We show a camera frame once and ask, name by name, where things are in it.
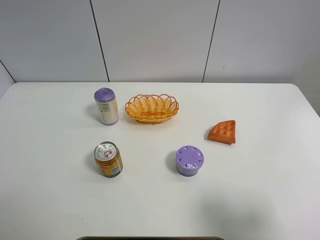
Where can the orange waffle slice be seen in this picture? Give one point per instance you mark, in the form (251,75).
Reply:
(223,132)

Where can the orange woven wicker basket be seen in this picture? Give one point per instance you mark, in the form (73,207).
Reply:
(152,108)

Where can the purple lidded round container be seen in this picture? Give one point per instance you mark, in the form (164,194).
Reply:
(189,159)

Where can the purple roll with white label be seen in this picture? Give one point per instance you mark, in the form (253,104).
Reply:
(107,105)

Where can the orange drink can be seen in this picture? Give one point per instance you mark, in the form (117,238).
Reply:
(108,159)

